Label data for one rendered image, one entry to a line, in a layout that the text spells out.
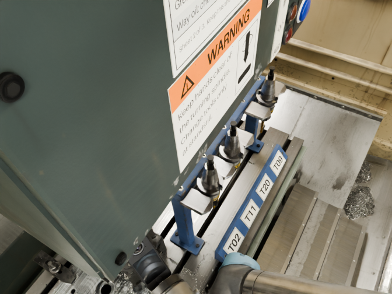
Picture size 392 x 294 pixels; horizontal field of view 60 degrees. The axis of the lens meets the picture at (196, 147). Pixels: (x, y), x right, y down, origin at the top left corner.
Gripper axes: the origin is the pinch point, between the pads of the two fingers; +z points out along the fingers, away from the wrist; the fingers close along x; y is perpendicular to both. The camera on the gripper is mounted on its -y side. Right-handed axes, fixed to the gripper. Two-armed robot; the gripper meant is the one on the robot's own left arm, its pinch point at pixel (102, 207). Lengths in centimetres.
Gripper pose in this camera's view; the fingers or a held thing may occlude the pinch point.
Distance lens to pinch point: 67.8
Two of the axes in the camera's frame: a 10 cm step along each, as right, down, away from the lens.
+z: -6.5, -6.0, 4.7
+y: 0.4, 5.9, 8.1
